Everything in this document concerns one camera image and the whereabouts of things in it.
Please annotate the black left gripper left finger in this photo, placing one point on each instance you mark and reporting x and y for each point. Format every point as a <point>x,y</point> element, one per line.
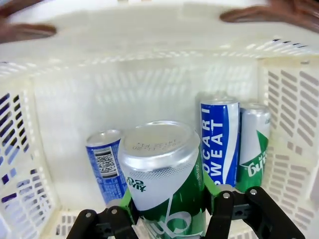
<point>104,224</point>

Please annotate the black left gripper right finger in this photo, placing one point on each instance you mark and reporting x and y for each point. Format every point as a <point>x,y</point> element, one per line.
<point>249,219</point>

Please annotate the blue Pocari Sweat can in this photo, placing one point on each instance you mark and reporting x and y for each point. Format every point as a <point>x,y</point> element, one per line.
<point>216,139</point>
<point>104,159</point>

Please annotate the green Chilsung cider can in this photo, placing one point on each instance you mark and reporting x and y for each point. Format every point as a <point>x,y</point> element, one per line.
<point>254,149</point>
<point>162,179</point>

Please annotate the cream shopping basket brown rim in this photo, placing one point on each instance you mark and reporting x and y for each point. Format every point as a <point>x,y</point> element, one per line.
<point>149,74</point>

